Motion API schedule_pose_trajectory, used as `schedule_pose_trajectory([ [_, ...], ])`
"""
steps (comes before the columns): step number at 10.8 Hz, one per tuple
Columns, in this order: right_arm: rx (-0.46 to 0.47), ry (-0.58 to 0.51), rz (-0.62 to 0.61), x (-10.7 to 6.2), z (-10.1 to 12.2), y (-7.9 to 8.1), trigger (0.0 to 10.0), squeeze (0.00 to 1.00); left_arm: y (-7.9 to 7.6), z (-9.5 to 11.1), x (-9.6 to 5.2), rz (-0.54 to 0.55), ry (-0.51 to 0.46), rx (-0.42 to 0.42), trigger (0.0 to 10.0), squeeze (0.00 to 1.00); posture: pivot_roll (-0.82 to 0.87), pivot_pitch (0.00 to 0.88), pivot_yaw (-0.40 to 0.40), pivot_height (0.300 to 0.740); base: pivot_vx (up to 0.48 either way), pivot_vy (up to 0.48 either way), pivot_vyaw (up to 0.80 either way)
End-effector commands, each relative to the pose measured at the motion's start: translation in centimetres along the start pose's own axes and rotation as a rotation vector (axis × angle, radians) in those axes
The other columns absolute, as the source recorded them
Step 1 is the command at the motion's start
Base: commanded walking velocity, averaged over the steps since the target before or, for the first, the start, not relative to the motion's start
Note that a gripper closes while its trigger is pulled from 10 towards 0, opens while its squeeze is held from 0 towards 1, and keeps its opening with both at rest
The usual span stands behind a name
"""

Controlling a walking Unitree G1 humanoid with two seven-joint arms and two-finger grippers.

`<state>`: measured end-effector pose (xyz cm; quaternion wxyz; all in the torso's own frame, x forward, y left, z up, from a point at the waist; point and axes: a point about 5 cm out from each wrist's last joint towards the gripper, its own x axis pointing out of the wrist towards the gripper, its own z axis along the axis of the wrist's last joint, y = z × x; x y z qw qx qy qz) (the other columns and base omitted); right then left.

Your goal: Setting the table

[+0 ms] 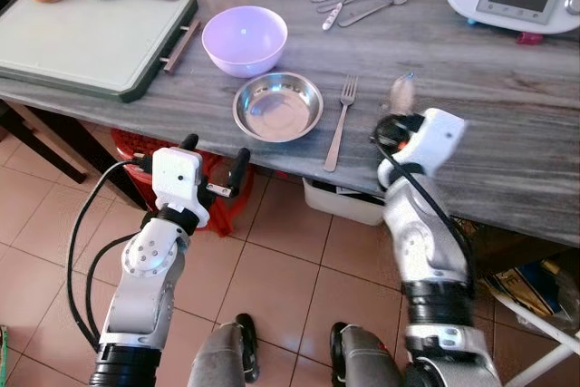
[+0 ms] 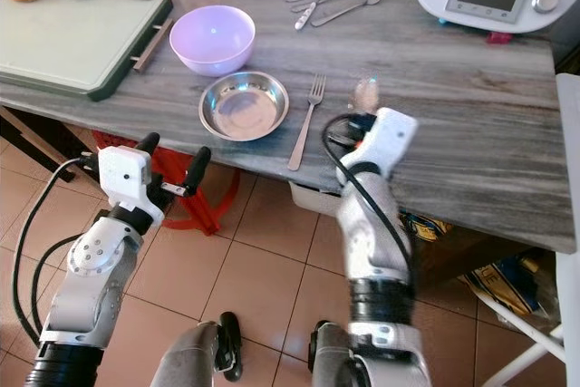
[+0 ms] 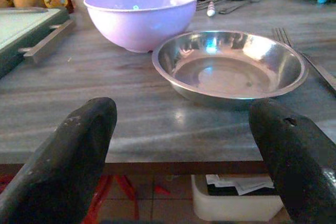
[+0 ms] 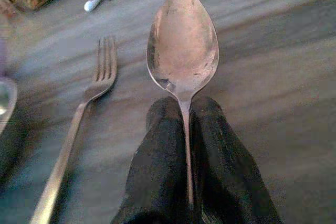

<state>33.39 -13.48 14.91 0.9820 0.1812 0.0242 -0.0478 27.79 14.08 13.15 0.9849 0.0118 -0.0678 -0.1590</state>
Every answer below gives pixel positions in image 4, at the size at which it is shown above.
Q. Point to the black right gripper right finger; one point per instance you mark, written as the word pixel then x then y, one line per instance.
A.
pixel 223 161

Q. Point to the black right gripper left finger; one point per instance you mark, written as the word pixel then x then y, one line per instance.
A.
pixel 157 161

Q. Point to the large silver metal spoon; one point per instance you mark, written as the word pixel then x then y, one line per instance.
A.
pixel 183 45

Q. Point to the silver metal fork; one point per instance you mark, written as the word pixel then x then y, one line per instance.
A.
pixel 78 119

